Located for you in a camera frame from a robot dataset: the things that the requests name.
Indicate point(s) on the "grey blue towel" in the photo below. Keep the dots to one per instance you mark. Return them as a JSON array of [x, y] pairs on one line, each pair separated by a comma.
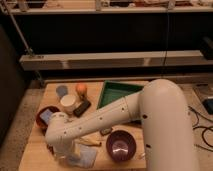
[[83, 157]]

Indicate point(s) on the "green plastic tray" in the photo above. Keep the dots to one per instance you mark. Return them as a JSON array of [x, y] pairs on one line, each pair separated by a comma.
[[112, 91]]

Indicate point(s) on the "small dark square object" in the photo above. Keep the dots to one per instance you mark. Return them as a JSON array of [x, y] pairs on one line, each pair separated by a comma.
[[106, 131]]

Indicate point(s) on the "purple bowl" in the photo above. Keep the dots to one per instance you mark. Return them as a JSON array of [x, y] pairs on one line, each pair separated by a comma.
[[121, 146]]

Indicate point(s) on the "dark box on floor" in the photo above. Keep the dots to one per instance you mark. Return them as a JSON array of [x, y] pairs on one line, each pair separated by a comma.
[[205, 94]]

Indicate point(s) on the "blue sponge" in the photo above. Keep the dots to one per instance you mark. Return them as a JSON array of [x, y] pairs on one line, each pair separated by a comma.
[[45, 116]]

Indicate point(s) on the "brown bowl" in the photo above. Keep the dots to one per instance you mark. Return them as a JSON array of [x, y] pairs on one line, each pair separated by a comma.
[[39, 121]]

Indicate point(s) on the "white cup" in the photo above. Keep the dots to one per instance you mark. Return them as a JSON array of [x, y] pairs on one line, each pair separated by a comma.
[[68, 102]]

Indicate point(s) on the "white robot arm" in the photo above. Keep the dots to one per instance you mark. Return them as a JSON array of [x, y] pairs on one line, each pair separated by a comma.
[[167, 130]]

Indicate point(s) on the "wooden shelf beam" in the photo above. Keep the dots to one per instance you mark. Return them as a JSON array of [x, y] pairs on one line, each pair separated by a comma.
[[113, 60]]

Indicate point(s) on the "orange fruit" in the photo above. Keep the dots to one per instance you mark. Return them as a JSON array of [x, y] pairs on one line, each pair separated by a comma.
[[81, 89]]

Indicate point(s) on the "black rectangular block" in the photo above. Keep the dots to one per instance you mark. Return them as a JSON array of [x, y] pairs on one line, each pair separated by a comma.
[[81, 108]]

